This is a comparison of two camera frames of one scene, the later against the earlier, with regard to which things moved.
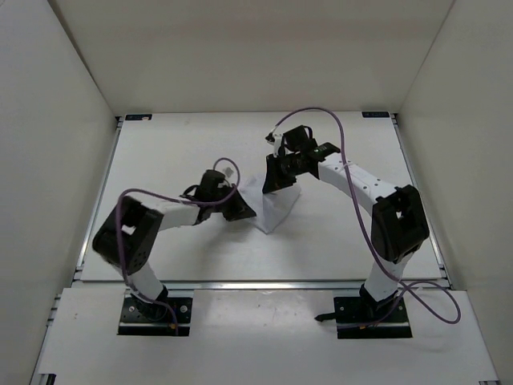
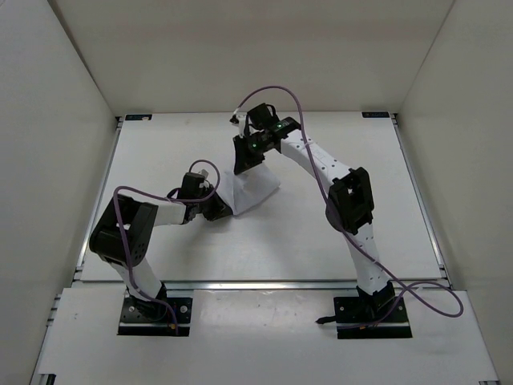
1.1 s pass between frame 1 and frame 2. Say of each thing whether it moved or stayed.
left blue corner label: stayed
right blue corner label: stayed
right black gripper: moved
